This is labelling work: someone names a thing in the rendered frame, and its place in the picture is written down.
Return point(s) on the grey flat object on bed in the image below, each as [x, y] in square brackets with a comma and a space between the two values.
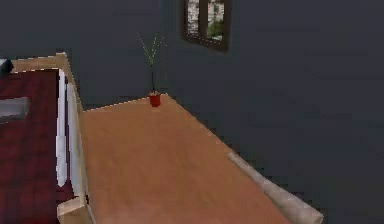
[12, 108]

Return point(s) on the wooden bed with red blanket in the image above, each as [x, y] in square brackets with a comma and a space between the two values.
[30, 150]

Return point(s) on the house plant in red pot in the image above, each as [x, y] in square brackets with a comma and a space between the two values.
[154, 98]

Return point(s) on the dark pillow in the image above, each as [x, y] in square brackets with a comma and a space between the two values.
[5, 66]

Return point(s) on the beige rolled cloth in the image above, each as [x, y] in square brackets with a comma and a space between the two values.
[276, 191]

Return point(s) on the dark brown framed window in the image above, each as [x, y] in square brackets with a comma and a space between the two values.
[206, 23]

